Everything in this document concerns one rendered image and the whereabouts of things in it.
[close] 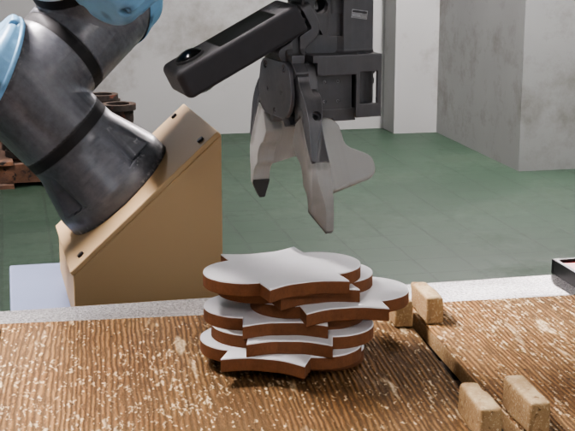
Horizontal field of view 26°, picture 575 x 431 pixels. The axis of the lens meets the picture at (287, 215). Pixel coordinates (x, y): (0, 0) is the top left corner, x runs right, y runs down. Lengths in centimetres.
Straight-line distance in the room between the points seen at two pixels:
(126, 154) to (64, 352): 40
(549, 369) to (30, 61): 68
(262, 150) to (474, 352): 26
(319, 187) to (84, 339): 30
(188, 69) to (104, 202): 48
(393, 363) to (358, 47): 27
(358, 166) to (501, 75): 607
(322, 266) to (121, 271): 39
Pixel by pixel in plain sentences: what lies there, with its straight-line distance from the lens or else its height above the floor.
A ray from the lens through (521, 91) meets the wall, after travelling 681.
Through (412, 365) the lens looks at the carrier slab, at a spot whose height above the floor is 94.
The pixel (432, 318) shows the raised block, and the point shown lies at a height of 94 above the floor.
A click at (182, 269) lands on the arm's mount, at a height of 92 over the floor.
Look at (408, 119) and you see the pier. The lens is 803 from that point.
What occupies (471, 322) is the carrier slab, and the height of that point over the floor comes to 94.
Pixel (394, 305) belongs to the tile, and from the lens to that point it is 106.
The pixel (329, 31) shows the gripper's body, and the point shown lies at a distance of 103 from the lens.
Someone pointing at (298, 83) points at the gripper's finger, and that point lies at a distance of 99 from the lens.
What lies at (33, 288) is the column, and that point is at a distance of 156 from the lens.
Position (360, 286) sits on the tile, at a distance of 107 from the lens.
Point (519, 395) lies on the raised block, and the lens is 96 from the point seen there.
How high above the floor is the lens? 130
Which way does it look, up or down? 13 degrees down
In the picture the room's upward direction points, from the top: straight up
